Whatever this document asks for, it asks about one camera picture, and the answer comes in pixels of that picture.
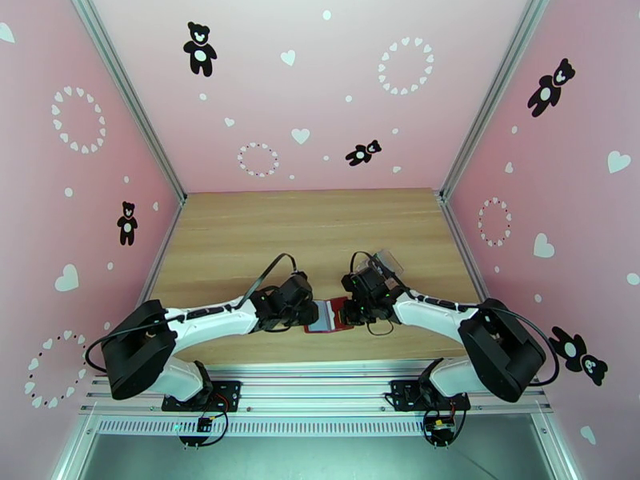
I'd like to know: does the red leather card holder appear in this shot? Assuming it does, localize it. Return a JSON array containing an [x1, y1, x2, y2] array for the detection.
[[303, 296, 362, 335]]

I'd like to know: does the clear plastic card box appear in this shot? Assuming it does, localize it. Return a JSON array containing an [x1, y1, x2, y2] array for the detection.
[[357, 249, 405, 286]]

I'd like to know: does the perforated metal strip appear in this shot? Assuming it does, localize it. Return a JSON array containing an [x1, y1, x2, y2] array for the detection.
[[97, 417, 431, 438]]

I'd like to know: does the left base power wiring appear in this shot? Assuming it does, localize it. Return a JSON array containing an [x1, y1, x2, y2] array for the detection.
[[178, 410, 231, 450]]

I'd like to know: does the base power wiring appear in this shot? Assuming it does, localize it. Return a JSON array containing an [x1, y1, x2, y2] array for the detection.
[[178, 410, 231, 450], [422, 403, 469, 450]]

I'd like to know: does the right base power wiring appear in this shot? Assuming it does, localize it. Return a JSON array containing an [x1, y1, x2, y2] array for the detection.
[[422, 403, 469, 450]]

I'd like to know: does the aluminium front frame rail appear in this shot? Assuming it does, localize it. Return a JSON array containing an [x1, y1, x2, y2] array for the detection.
[[79, 361, 554, 420]]

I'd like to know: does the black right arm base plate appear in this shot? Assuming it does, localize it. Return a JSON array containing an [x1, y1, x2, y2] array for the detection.
[[389, 379, 472, 414]]

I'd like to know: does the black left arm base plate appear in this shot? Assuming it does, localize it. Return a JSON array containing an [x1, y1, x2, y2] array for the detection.
[[161, 379, 243, 413]]

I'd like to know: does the aluminium frame post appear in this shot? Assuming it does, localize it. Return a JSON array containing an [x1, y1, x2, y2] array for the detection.
[[438, 0, 556, 202], [67, 0, 187, 207]]

